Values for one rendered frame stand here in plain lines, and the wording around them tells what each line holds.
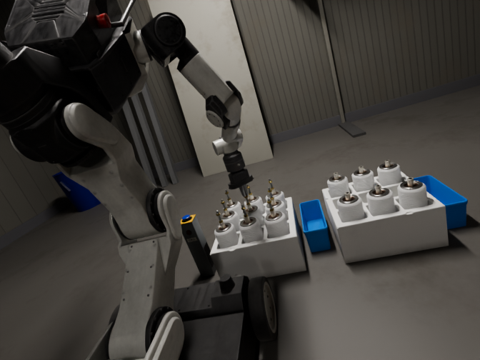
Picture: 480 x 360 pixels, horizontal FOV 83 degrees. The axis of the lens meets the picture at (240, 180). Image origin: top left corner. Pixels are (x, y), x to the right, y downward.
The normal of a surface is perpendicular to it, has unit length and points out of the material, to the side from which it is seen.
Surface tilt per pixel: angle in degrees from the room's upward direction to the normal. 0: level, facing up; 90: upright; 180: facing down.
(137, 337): 41
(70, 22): 49
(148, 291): 36
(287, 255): 90
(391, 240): 90
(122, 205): 108
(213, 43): 80
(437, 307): 0
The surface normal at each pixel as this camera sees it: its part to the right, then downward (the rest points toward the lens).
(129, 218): -0.10, 0.42
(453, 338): -0.31, -0.90
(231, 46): -0.18, 0.19
